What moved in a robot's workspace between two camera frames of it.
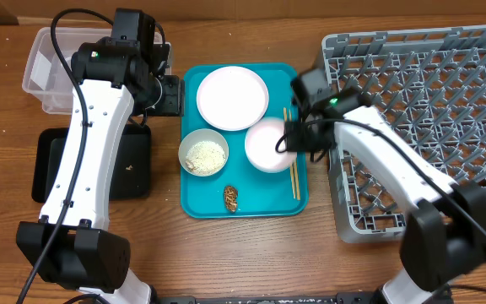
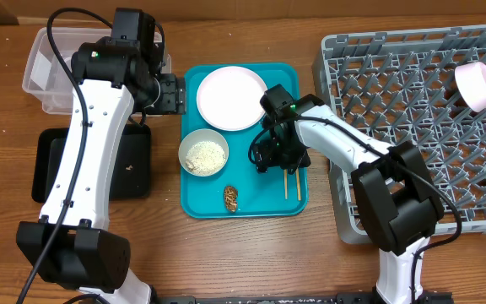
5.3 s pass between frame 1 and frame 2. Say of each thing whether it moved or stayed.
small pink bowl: moved
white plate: stayed
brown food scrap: stayed
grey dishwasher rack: stayed
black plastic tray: stayed
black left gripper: stayed
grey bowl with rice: stayed
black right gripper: moved
